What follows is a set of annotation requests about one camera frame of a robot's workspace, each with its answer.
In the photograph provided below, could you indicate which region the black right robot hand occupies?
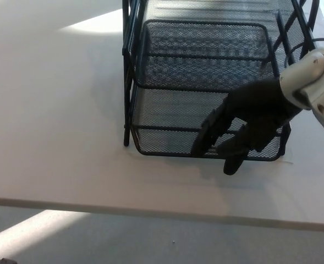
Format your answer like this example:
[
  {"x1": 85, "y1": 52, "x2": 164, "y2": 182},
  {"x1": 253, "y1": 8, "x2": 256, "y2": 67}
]
[{"x1": 191, "y1": 78, "x2": 303, "y2": 176}]

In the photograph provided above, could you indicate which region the black mesh tray with label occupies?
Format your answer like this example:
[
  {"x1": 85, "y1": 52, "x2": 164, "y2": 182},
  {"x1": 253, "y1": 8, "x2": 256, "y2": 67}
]
[{"x1": 130, "y1": 82, "x2": 292, "y2": 163}]

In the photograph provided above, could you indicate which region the black mesh tray, shallow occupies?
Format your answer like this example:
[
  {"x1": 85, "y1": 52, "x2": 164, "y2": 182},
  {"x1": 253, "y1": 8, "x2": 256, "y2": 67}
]
[{"x1": 134, "y1": 19, "x2": 282, "y2": 89}]

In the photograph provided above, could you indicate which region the black metal rack frame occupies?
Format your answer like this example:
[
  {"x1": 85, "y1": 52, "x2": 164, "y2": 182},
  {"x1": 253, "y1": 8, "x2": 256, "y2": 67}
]
[{"x1": 122, "y1": 0, "x2": 321, "y2": 159}]

